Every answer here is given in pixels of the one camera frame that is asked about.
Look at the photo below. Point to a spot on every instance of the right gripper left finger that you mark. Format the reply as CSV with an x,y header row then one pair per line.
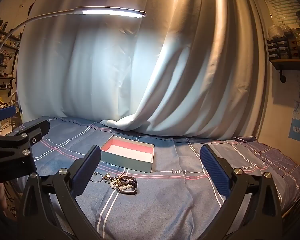
x,y
37,218

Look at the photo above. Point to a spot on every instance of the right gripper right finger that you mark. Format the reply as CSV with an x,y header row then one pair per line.
x,y
251,209

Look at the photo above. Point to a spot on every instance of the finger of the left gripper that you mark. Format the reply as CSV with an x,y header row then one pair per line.
x,y
30,135
7,112

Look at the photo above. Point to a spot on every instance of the brown leather strap watch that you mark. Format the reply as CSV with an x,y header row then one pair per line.
x,y
126,184

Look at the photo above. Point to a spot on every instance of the green box pink interior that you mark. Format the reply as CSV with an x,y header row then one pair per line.
x,y
129,154

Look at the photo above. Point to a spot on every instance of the blue plaid bed sheet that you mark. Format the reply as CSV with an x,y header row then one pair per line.
x,y
177,200

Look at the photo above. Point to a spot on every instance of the white gooseneck LED lamp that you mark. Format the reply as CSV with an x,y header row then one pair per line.
x,y
77,65

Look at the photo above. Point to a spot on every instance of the white curtain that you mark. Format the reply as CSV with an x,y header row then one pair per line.
x,y
203,68

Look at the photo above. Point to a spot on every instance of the left wall shelf unit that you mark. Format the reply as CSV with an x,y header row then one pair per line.
x,y
9,50

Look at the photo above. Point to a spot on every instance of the right wooden wall shelf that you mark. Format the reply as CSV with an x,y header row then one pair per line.
x,y
283,46

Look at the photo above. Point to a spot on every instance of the white wall notice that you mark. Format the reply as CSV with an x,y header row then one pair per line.
x,y
283,12

